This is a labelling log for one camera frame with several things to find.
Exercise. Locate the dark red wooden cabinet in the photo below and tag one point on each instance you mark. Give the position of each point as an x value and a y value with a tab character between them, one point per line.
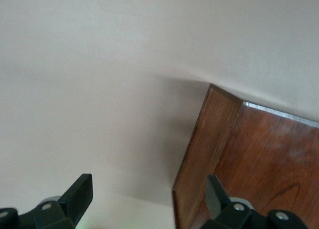
274	164

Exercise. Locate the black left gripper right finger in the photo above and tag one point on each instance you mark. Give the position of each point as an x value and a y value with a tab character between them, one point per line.
215	199

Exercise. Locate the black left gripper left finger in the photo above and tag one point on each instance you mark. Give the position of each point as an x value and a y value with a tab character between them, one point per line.
74	201

